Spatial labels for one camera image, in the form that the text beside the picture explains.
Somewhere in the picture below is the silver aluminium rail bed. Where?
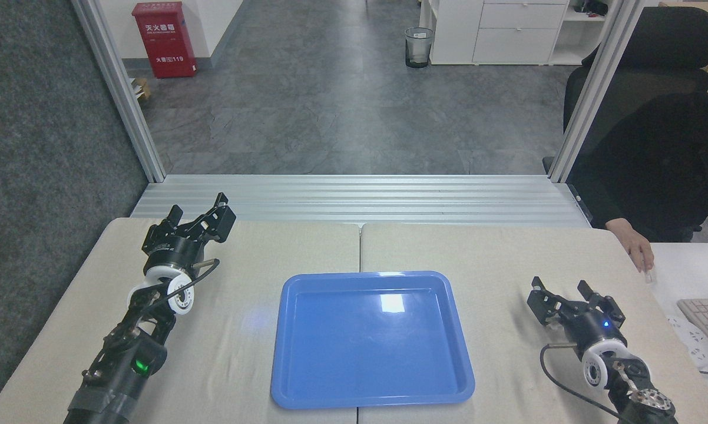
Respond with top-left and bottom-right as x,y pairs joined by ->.
130,174 -> 591,228

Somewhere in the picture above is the red fire extinguisher box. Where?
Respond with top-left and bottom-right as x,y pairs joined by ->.
132,2 -> 198,79

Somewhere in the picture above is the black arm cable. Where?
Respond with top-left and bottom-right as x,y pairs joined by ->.
148,258 -> 221,307
540,343 -> 626,422

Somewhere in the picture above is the black office chair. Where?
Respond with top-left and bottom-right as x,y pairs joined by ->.
542,6 -> 708,177

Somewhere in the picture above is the person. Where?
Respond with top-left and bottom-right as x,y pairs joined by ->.
566,91 -> 708,243

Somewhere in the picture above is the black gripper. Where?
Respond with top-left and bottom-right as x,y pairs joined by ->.
142,193 -> 237,275
527,276 -> 629,357

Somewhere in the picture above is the white power strip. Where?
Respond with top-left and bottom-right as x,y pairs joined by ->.
666,315 -> 708,369

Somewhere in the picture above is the silver aluminium post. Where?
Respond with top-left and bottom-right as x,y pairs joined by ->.
71,0 -> 167,183
548,0 -> 646,183

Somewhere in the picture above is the grey mesh trash bin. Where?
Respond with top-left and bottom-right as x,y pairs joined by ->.
405,27 -> 435,69

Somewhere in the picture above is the blue plastic tray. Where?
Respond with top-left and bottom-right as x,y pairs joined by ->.
270,271 -> 476,410

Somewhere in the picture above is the person's hand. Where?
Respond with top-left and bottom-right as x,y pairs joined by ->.
606,218 -> 655,273

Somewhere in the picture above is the white drawer cabinet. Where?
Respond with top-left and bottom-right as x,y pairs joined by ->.
419,0 -> 570,65

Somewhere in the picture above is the white open shelf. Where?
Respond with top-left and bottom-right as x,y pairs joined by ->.
551,0 -> 609,65

